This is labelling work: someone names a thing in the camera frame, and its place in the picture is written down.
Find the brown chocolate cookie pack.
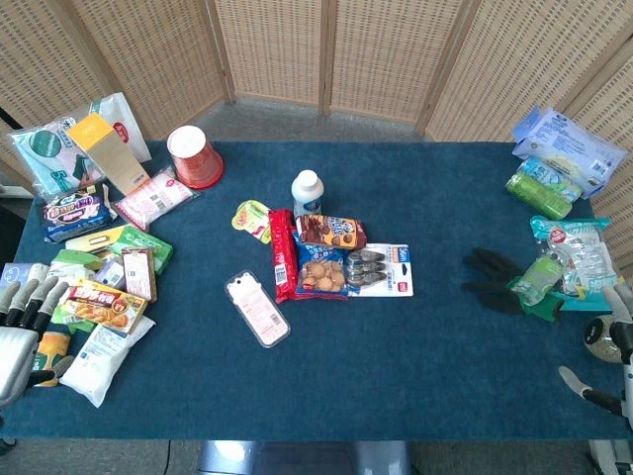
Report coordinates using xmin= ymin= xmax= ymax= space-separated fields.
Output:
xmin=295 ymin=214 xmax=369 ymax=250

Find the clear pink-white package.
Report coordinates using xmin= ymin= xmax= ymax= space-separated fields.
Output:
xmin=225 ymin=269 xmax=292 ymax=349

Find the blue wet wipes pack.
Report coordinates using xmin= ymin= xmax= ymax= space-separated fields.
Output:
xmin=510 ymin=105 xmax=629 ymax=200

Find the yellow curry box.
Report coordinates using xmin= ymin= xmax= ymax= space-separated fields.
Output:
xmin=60 ymin=277 xmax=149 ymax=335

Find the binder clips blister pack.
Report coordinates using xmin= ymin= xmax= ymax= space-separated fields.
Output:
xmin=345 ymin=241 xmax=414 ymax=299

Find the white plastic bag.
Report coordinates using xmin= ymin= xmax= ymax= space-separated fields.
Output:
xmin=90 ymin=92 xmax=153 ymax=164

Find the pale blue tissue pack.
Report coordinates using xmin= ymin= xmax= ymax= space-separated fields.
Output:
xmin=0 ymin=261 xmax=51 ymax=293

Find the green drink can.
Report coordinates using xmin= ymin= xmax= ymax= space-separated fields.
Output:
xmin=504 ymin=171 xmax=574 ymax=222

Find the blue cookie bag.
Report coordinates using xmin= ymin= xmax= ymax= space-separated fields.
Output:
xmin=292 ymin=230 xmax=351 ymax=301

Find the white powder bag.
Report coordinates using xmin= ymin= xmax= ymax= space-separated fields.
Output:
xmin=58 ymin=315 xmax=157 ymax=409

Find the red biscuit packet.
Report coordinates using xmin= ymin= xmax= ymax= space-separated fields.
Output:
xmin=267 ymin=208 xmax=301 ymax=305

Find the yellow green box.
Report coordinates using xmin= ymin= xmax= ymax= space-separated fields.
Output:
xmin=64 ymin=223 xmax=131 ymax=252

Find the red paper cup stack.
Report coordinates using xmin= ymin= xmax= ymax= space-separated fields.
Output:
xmin=166 ymin=125 xmax=226 ymax=191

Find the pink white wipes pack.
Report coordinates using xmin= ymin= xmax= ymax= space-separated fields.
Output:
xmin=112 ymin=165 xmax=200 ymax=233

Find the navy sanitary pad pack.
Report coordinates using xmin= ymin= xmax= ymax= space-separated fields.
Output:
xmin=38 ymin=182 xmax=119 ymax=244

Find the light green pouch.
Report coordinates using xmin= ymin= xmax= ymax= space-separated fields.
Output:
xmin=47 ymin=248 xmax=125 ymax=333

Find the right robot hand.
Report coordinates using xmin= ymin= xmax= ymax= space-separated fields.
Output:
xmin=558 ymin=283 xmax=633 ymax=432

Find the blue table cloth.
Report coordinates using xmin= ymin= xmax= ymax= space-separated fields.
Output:
xmin=0 ymin=141 xmax=633 ymax=441

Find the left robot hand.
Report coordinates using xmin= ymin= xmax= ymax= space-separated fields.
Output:
xmin=0 ymin=275 xmax=75 ymax=408

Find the teal cloth pack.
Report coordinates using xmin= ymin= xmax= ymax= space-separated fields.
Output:
xmin=8 ymin=117 xmax=108 ymax=198

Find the green yellow snack pouch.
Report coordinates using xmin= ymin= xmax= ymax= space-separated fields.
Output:
xmin=230 ymin=199 xmax=273 ymax=245

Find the white plastic bottle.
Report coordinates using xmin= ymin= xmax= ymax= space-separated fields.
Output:
xmin=291 ymin=169 xmax=325 ymax=219

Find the woven folding screen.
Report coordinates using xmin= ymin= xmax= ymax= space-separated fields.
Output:
xmin=0 ymin=0 xmax=633 ymax=278

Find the yellow tan carton box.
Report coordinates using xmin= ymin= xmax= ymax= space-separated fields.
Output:
xmin=66 ymin=112 xmax=151 ymax=197

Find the black work glove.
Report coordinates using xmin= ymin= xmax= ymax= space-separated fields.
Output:
xmin=461 ymin=247 xmax=566 ymax=324

